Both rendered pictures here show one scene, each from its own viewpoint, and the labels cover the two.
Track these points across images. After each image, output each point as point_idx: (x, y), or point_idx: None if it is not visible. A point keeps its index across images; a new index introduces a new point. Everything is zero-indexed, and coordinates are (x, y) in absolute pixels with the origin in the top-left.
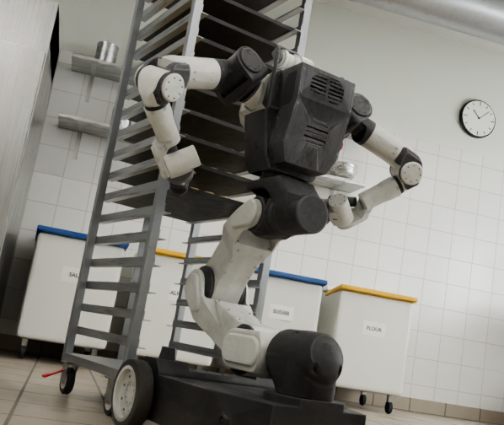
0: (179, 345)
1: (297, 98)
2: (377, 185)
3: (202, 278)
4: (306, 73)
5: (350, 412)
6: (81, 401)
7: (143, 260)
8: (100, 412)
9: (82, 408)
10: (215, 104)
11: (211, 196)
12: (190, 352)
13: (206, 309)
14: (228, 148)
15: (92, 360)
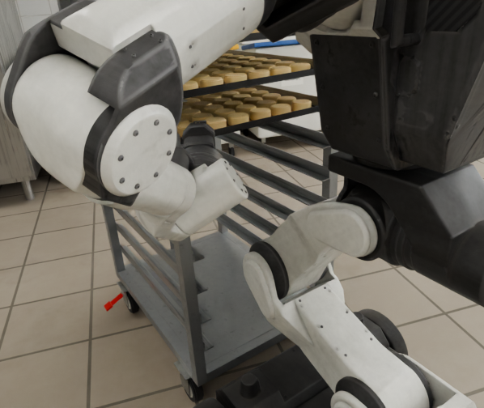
0: (229, 220)
1: None
2: None
3: (270, 277)
4: None
5: None
6: (154, 339)
7: (178, 261)
8: (181, 386)
9: (159, 380)
10: None
11: (246, 127)
12: (245, 240)
13: (286, 322)
14: (255, 33)
15: (150, 308)
